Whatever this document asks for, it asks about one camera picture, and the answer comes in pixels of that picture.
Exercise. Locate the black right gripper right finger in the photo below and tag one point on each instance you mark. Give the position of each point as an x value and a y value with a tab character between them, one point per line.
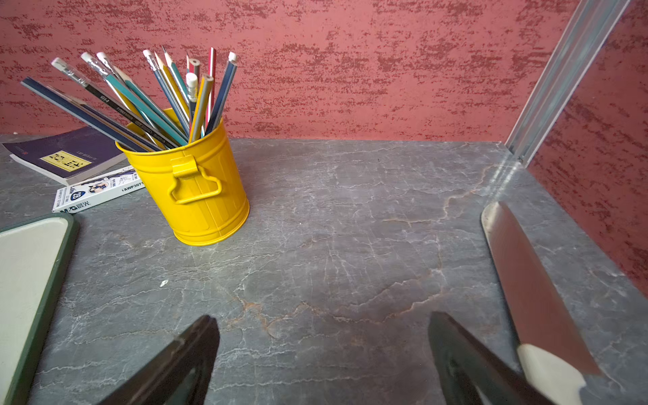
469	371

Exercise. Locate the red white pencil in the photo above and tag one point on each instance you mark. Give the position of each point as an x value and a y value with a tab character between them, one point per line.
212	67

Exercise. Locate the knife with cream handle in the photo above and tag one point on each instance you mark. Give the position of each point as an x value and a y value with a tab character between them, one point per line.
552	352

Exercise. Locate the black pencil with eraser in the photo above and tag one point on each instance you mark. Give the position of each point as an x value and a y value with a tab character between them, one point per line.
79	78

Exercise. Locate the white red pencil box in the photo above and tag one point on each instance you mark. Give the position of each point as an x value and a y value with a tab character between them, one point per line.
97	190

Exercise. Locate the dark purple book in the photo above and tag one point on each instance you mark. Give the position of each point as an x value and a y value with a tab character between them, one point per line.
68	158

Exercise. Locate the yellow metal pencil bucket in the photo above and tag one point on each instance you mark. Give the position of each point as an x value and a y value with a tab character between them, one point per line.
197	188

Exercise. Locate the teal pencil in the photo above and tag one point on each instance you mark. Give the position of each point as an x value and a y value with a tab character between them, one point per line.
151	109

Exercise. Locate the beige green-edged cutting board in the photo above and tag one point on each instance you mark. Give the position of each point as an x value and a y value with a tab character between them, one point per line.
34	259

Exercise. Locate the blue grey pencil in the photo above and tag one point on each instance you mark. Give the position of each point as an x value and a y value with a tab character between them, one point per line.
222	95

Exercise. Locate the dark blue striped pencil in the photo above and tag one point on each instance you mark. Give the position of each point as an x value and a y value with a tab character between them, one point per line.
105	125

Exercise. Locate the yellow striped pencil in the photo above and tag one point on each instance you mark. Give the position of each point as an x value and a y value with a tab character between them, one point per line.
198	120

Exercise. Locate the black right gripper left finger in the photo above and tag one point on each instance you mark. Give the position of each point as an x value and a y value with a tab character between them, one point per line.
179	374

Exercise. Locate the aluminium corner post right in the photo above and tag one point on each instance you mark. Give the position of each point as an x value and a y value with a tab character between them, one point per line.
583	38

